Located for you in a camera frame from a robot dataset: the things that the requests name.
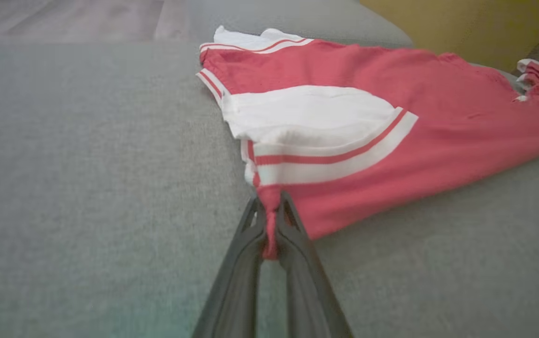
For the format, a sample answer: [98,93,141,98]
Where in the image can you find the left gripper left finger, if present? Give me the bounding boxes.
[191,195,268,338]

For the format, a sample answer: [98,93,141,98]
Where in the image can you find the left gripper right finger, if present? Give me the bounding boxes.
[275,190,355,338]

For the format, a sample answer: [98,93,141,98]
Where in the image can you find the red shorts with white stripes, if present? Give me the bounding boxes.
[196,26,539,261]

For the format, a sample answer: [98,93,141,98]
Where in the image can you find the large grey sofa seat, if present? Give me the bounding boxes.
[0,40,539,338]

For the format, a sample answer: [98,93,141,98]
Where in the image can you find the grey sofa cushion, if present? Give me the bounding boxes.
[187,0,413,47]

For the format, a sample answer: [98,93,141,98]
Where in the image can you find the yellow cushion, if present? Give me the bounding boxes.
[360,0,539,73]

